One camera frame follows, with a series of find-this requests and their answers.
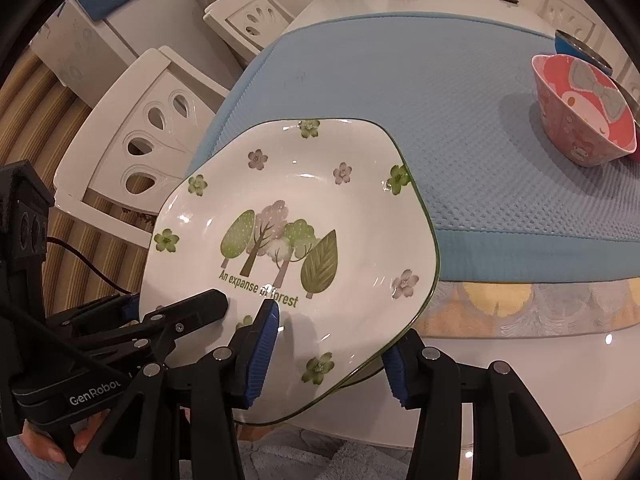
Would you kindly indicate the small white fridge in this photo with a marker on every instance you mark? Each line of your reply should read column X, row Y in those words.
column 125, row 30

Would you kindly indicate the rounded rectangular floral plate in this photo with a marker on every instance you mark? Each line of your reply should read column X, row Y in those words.
column 367, row 374

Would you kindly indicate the person's left hand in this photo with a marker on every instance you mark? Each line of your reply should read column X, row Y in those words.
column 40, row 447

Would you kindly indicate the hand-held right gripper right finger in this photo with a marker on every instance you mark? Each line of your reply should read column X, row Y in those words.
column 398, row 375

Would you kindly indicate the light blue table mat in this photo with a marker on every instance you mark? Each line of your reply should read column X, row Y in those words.
column 450, row 110

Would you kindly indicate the pentagonal floral plate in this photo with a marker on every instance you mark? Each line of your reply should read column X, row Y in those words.
column 350, row 220

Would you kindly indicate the blue steel bowl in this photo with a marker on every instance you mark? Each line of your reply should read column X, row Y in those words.
column 565, row 47

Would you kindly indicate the person's fleece robe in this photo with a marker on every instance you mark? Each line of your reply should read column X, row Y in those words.
column 325, row 460

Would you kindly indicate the white dining chair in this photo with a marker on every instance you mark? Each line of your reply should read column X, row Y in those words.
column 570, row 5
column 235, row 12
column 115, row 105

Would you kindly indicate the pink cartoon bowl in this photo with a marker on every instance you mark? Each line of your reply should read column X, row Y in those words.
column 575, row 145

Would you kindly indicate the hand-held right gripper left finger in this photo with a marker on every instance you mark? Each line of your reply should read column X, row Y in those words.
column 262, row 355

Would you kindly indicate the patterned tablecloth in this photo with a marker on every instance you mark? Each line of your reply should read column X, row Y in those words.
column 550, row 305

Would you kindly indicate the beige striped curtain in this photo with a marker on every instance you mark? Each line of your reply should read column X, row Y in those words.
column 30, row 125

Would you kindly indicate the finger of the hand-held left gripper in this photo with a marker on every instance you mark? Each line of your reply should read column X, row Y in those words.
column 205, row 307
column 131, row 303

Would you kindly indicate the red steel bowl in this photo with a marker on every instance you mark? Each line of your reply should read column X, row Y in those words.
column 635, row 150

